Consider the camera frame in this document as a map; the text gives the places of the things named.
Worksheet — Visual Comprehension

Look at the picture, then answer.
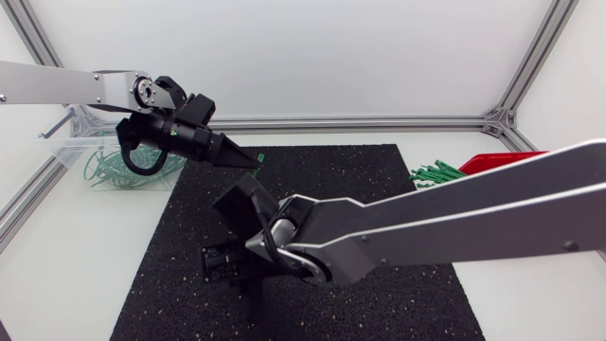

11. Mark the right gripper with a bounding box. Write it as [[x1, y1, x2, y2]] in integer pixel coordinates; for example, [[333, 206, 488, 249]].
[[198, 238, 281, 289]]

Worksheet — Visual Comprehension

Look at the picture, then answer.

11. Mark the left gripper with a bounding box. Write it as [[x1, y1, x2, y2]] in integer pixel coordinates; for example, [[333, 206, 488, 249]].
[[162, 113, 261, 171]]

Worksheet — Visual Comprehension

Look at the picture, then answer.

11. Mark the green cable tie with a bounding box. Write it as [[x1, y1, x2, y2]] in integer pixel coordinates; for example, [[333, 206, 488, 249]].
[[252, 152, 267, 180]]

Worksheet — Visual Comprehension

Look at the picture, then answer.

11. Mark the clear plastic bin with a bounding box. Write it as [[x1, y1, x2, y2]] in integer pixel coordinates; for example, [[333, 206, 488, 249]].
[[40, 117, 188, 193]]

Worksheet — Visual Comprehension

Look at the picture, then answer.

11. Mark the red plastic box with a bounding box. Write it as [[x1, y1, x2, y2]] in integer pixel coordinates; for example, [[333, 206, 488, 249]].
[[457, 151, 550, 177]]

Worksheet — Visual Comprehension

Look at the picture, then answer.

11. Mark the black speckled mat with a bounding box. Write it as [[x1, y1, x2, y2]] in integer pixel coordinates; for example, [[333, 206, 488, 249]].
[[109, 144, 487, 341]]

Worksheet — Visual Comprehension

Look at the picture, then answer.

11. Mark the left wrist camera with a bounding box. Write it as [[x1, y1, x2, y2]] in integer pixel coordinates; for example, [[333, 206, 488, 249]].
[[177, 93, 217, 127]]

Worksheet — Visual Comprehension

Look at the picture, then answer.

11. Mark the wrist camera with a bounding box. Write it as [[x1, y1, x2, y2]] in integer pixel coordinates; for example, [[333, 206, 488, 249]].
[[211, 172, 280, 239], [177, 93, 217, 127]]

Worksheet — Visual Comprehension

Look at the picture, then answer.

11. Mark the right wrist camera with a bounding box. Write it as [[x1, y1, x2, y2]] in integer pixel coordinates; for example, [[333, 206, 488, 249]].
[[211, 172, 280, 239]]

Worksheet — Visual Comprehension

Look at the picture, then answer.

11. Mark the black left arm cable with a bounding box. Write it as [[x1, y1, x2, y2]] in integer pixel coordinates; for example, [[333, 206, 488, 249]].
[[119, 136, 169, 177]]

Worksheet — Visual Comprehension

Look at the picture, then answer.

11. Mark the pile of closed green cable ties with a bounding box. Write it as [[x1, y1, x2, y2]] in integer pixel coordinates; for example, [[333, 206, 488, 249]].
[[83, 144, 187, 190]]

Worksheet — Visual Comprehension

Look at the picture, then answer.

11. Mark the bundle of green cable ties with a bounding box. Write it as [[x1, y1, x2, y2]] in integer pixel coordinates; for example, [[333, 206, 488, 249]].
[[408, 159, 468, 189]]

